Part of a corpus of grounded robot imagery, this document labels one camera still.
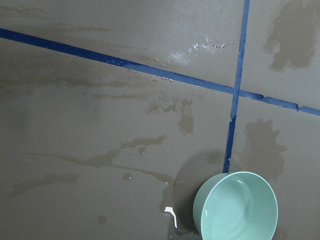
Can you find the mint green bowl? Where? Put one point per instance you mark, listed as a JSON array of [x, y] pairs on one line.
[[235, 206]]

